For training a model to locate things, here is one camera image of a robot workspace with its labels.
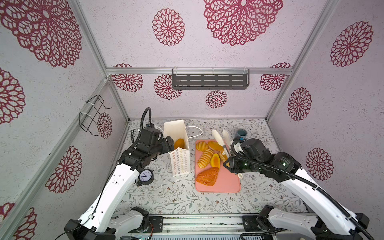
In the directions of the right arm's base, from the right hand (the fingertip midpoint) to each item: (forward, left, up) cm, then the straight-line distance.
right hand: (226, 164), depth 67 cm
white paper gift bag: (+7, +22, -8) cm, 24 cm away
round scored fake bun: (+25, +10, -21) cm, 34 cm away
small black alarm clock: (+2, +43, -22) cm, 49 cm away
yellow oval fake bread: (+14, +2, -22) cm, 26 cm away
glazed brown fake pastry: (+3, +7, -21) cm, 22 cm away
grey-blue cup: (+36, -18, -21) cm, 45 cm away
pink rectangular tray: (+2, -4, -25) cm, 25 cm away
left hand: (+9, +29, 0) cm, 30 cm away
